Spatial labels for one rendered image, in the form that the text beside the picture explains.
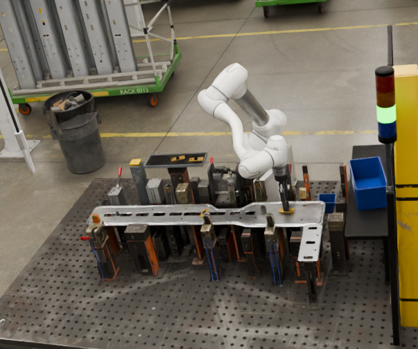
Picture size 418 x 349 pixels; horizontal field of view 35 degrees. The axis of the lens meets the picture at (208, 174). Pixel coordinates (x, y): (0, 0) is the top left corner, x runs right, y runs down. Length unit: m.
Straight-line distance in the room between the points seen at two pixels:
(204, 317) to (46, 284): 1.05
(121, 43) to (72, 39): 0.59
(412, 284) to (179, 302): 1.24
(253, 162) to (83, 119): 3.23
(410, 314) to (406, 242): 0.43
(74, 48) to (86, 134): 1.89
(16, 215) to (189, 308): 3.01
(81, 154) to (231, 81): 3.01
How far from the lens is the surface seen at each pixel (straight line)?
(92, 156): 6.53
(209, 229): 3.55
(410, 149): 2.79
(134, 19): 10.10
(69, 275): 4.11
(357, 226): 3.45
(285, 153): 3.41
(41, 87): 8.19
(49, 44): 8.18
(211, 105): 3.70
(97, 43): 7.94
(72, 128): 6.33
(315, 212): 3.62
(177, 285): 3.78
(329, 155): 6.09
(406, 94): 2.67
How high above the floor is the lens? 3.08
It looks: 30 degrees down
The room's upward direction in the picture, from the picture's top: 12 degrees counter-clockwise
